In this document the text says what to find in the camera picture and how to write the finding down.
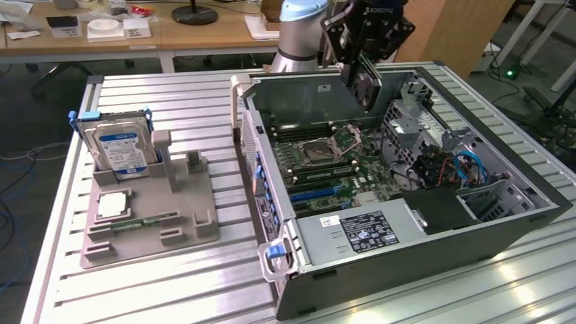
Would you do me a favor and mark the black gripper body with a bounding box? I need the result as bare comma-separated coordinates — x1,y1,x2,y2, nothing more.
347,0,407,64

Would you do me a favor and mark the low-profile graphics card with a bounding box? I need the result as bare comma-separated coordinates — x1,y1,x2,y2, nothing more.
321,26,386,114

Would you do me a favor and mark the wooden cabinet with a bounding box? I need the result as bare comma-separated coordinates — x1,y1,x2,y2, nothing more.
394,0,515,77

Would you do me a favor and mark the brown cardboard box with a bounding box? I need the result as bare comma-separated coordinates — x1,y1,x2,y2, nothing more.
259,0,283,23

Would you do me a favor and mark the white paper stack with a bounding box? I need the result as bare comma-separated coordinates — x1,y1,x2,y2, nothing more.
243,15,281,42

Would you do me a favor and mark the perforated metal drive cage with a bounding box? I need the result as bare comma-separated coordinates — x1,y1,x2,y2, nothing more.
381,99,450,159

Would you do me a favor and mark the black RAM slot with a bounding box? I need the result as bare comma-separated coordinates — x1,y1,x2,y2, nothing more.
270,121,335,133

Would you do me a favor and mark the black round lamp base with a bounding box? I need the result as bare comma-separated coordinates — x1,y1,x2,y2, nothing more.
170,0,219,26

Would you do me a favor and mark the metal socket cover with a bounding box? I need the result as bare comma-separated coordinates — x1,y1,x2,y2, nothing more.
330,124,363,156

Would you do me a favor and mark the black equipment stand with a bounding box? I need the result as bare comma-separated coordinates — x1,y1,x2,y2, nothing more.
521,86,576,149

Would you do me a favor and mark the CPU socket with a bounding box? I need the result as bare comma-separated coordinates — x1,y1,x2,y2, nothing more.
298,138,341,166

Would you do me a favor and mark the black fan housing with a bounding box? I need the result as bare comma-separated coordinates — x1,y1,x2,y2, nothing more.
410,155,455,188

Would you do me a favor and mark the green motherboard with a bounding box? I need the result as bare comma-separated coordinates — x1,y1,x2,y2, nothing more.
266,113,405,219

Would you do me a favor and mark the dark RAM stick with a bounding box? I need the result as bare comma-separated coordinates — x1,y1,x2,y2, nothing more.
294,163,355,183

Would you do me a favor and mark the plain white box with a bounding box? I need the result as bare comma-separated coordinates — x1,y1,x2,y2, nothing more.
121,18,150,40

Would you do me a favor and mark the blue expansion slot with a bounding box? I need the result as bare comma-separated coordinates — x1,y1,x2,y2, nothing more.
286,189,345,203

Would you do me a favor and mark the white round dish on box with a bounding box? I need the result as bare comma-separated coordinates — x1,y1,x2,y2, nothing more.
85,18,125,43

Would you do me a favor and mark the grey metal disk bay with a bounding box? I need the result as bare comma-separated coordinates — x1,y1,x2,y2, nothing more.
455,178,535,223

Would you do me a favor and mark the hard disk with blue carrier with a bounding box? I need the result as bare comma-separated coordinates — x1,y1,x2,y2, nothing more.
66,106,155,180

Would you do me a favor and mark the white box with black top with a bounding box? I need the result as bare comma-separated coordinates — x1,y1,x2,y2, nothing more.
45,16,82,38

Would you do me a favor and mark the black chair base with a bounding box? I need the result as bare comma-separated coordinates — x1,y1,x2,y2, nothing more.
26,62,98,101

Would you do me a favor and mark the grey power supply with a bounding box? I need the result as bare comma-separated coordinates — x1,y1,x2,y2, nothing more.
294,198,426,266

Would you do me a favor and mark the wooden desk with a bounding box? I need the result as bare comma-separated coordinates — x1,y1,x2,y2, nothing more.
0,0,405,65

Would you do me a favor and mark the white paper slip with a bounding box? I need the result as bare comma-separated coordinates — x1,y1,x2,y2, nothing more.
3,30,42,41

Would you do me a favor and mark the black open PC case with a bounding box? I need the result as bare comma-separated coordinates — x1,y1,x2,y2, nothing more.
229,65,573,321

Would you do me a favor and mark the clear plastic bag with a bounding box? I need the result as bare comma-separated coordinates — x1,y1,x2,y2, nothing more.
0,6,37,26

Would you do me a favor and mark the silver CPU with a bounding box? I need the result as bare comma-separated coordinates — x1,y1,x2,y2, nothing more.
97,194,129,219

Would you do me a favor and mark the green RAM stick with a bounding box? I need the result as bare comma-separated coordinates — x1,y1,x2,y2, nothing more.
109,215,165,232

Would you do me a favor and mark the grey parts rack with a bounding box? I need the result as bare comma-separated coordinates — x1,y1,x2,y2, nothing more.
78,130,221,270

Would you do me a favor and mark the white desk frame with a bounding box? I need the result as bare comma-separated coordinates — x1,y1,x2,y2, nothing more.
494,0,576,94

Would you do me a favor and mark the blue data wire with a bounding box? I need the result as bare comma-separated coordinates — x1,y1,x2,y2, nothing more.
453,151,489,185

